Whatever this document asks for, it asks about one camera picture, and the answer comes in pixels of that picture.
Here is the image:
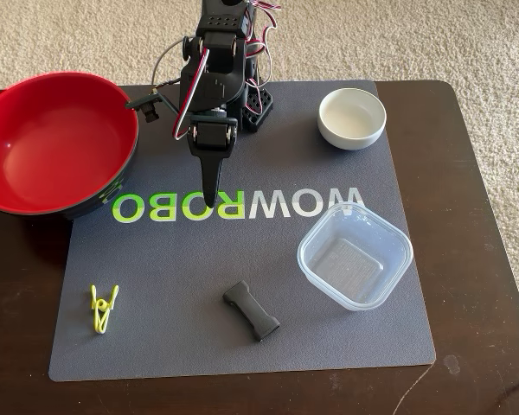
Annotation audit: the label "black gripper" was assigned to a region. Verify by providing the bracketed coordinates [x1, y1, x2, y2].
[187, 111, 240, 208]

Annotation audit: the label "black plastic buckle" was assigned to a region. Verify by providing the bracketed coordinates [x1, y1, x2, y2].
[222, 279, 281, 342]

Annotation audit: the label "small white bowl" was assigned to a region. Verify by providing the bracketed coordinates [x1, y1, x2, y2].
[317, 87, 388, 151]

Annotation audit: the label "clear plastic square container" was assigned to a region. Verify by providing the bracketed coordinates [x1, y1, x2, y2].
[297, 202, 415, 312]

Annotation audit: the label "yellow wire clip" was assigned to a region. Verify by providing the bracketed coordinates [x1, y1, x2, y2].
[89, 284, 120, 335]

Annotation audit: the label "large red bowl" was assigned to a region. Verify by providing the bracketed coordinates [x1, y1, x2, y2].
[0, 72, 139, 221]

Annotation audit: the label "grey WOWROBO mat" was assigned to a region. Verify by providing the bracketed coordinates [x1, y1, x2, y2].
[48, 80, 437, 382]

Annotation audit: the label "red white gripper servo wire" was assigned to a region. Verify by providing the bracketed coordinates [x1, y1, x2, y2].
[172, 47, 209, 140]

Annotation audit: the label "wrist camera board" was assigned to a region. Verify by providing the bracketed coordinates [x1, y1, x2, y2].
[125, 90, 163, 124]

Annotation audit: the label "thin camera cable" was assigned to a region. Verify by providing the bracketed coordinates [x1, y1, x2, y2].
[152, 39, 187, 94]

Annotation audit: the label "red white arm servo wires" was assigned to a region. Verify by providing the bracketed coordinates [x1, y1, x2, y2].
[244, 0, 283, 86]

